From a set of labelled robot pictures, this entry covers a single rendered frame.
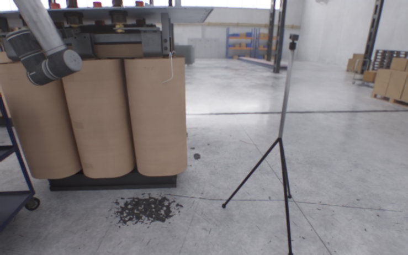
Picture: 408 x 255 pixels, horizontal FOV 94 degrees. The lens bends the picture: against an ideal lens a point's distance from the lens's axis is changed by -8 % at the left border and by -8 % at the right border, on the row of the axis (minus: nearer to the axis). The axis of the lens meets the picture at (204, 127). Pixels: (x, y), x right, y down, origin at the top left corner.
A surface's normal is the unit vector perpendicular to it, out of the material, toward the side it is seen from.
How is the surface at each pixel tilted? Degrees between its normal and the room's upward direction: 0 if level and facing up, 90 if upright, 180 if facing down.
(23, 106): 90
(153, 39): 90
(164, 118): 90
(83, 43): 90
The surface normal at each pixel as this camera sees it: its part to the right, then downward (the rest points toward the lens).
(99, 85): 0.32, 0.35
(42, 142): 0.09, 0.36
